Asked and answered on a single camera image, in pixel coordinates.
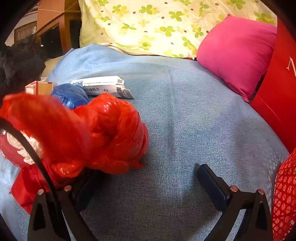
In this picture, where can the pink pillow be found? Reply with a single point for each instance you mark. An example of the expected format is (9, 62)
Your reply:
(235, 53)

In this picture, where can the knotted red plastic bag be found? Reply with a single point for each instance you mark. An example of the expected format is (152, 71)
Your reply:
(111, 129)

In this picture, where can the black ruffled clothing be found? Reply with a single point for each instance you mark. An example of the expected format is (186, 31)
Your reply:
(18, 67)

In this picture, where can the light blue blanket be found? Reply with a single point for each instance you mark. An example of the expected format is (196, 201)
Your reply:
(185, 115)

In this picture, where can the red plastic mesh basket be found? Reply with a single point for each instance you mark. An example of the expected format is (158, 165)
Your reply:
(285, 197)

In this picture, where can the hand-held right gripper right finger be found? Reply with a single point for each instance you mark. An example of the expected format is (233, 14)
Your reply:
(214, 187)

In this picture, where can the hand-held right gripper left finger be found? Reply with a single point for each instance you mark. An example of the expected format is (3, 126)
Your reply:
(84, 191)

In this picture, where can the white medicine box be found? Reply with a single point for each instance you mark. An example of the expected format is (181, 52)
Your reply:
(101, 84)

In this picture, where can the wooden cabinet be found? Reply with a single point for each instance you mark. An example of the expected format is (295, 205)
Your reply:
(57, 23)

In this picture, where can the clover print quilt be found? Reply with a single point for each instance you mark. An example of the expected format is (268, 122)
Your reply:
(161, 25)

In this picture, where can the red paper shopping bag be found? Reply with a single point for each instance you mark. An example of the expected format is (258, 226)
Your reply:
(279, 92)

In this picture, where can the blue plastic bag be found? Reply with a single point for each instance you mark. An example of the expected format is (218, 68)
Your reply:
(69, 95)

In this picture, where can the red white cardboard box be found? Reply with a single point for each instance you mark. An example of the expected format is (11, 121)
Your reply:
(39, 89)

